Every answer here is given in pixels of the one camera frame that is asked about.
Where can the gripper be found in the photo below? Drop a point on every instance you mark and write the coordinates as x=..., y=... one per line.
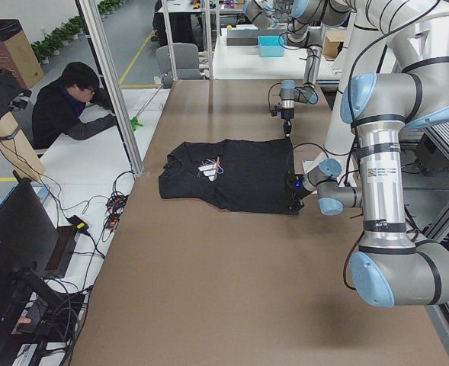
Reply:
x=296, y=191
x=287, y=113

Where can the black Huawei monitor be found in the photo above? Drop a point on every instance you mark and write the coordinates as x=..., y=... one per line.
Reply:
x=27, y=239

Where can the brown cardboard box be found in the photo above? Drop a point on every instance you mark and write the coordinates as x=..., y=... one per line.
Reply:
x=16, y=54

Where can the aluminium frame post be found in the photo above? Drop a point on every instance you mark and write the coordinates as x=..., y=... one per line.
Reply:
x=94, y=31

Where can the grey office chair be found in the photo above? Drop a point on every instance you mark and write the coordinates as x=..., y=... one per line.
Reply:
x=186, y=62

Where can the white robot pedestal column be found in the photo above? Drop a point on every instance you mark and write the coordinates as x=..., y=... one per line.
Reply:
x=361, y=33

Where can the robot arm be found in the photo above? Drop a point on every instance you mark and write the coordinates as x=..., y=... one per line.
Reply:
x=396, y=76
x=306, y=30

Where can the seated person in black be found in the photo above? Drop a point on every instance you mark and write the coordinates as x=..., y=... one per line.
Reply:
x=60, y=104

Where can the blue plastic bin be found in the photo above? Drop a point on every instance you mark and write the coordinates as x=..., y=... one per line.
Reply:
x=270, y=46

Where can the black t-shirt with logo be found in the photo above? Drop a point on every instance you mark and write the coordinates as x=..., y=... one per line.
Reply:
x=235, y=175

